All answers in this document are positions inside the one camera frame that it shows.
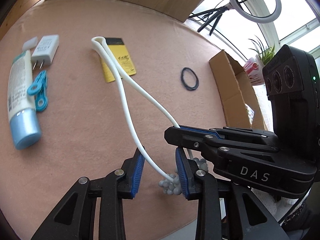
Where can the black tripod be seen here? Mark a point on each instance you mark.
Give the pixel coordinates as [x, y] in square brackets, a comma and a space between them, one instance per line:
[207, 17]

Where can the white tube blue cap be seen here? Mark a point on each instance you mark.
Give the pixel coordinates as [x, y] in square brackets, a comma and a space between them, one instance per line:
[23, 121]

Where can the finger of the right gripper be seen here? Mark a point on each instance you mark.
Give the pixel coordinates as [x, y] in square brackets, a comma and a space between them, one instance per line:
[174, 136]
[198, 132]

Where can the small white plastic cap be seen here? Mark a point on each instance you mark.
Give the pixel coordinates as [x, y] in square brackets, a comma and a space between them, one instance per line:
[30, 44]

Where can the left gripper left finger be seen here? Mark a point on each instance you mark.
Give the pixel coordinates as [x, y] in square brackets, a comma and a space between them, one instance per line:
[133, 168]

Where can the teal clothes peg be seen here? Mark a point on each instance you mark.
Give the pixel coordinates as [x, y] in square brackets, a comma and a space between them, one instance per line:
[38, 89]

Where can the white ring light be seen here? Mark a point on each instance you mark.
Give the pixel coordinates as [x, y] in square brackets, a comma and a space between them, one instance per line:
[265, 19]

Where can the grey bubble ball toy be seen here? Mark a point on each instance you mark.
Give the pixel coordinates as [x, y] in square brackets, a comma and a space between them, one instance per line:
[174, 188]

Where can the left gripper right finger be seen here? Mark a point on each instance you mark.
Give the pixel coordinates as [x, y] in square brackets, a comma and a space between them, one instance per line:
[186, 169]

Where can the white red printed cup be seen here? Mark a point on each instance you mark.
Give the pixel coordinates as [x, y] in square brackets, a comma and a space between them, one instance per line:
[253, 68]

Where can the white gloved right hand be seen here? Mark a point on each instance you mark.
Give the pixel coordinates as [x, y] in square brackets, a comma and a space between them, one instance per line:
[277, 208]

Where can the cardboard box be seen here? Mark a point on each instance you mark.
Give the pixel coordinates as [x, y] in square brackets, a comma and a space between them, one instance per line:
[239, 101]

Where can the yellow black notebook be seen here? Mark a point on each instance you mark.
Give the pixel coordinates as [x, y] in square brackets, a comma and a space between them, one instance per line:
[121, 53]

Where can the green potted plant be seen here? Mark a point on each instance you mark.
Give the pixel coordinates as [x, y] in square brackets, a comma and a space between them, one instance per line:
[265, 53]

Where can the white power adapter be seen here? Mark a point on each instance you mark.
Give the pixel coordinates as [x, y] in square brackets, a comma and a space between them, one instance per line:
[45, 51]

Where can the black camera box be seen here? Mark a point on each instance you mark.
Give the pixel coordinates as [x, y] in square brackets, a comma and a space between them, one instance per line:
[292, 84]

